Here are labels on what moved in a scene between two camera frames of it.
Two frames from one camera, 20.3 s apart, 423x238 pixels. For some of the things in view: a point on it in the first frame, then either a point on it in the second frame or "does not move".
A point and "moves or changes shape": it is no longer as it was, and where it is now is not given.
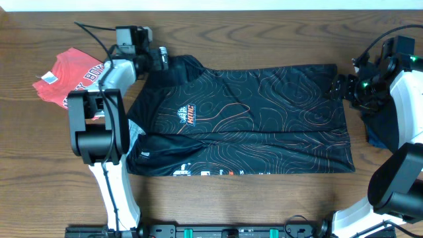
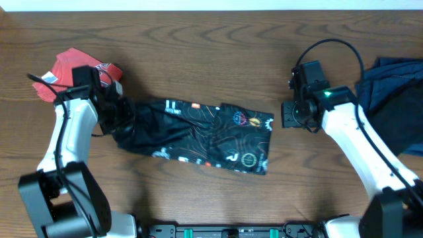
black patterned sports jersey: [199, 120] moves or changes shape
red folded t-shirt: [73, 70] does not move
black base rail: [195, 231] does not move
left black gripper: [157, 57] -> [129, 116]
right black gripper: [349, 80] -> [287, 118]
